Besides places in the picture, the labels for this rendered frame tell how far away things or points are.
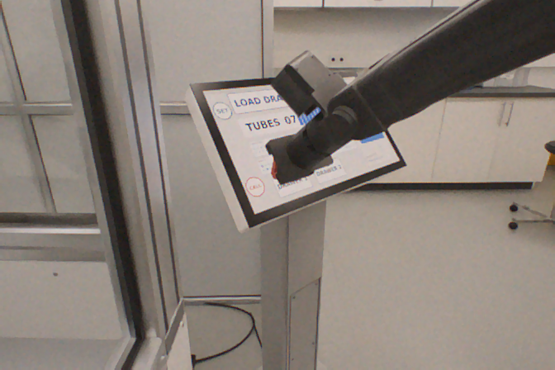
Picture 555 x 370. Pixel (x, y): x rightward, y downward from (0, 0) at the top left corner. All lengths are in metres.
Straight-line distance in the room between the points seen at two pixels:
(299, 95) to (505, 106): 2.99
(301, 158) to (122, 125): 0.26
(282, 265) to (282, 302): 0.12
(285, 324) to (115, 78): 0.88
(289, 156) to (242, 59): 0.92
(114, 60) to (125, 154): 0.07
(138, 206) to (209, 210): 1.27
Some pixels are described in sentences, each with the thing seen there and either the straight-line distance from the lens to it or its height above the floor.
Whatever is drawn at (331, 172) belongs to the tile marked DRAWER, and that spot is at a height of 1.00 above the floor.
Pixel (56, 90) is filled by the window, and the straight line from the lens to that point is 0.25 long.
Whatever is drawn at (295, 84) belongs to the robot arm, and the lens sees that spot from 0.42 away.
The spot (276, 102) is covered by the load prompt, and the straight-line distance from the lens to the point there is 0.76.
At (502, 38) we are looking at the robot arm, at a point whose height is 1.28.
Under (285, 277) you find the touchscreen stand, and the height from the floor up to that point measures 0.68.
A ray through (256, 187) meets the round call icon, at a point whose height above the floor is 1.01.
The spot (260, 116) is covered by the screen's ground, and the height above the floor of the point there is 1.13.
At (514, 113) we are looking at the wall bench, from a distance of 3.40.
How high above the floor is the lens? 1.27
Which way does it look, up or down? 21 degrees down
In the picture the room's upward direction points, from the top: straight up
